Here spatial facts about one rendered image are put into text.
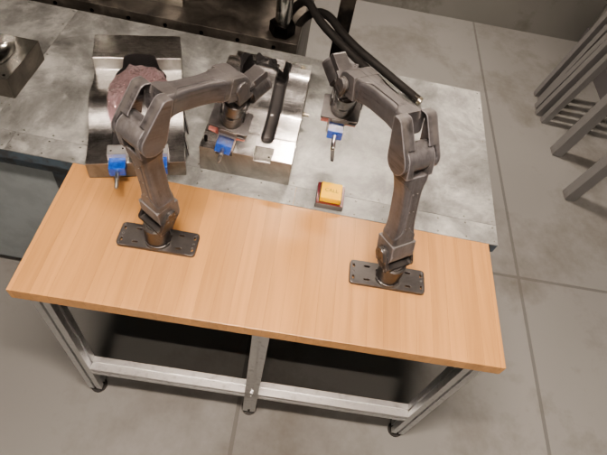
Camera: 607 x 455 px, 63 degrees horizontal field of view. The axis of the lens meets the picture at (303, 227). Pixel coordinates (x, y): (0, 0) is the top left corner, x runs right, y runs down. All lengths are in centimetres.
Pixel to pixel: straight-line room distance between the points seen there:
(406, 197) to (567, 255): 179
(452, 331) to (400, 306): 14
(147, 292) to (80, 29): 108
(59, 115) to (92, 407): 102
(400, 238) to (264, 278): 36
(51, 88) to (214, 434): 128
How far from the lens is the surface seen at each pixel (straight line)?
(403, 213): 113
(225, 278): 126
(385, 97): 110
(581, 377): 249
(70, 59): 189
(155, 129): 99
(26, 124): 168
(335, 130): 141
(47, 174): 173
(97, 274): 130
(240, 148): 141
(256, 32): 204
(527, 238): 275
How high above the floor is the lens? 189
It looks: 53 degrees down
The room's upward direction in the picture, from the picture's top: 13 degrees clockwise
